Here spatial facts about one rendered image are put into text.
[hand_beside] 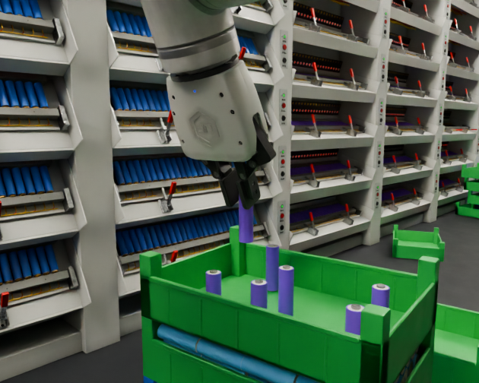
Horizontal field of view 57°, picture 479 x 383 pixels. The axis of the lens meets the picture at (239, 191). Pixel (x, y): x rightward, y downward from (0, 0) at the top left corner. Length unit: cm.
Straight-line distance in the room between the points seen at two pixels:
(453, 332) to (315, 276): 40
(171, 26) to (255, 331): 31
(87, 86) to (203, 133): 64
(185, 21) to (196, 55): 3
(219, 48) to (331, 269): 33
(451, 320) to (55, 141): 90
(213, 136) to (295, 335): 22
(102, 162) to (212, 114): 67
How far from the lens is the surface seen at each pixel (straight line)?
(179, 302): 53
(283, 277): 53
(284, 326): 44
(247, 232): 56
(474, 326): 96
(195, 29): 44
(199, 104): 48
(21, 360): 118
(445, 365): 78
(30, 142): 106
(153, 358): 59
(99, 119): 111
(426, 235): 230
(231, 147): 48
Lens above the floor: 55
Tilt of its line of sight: 8 degrees down
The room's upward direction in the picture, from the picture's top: straight up
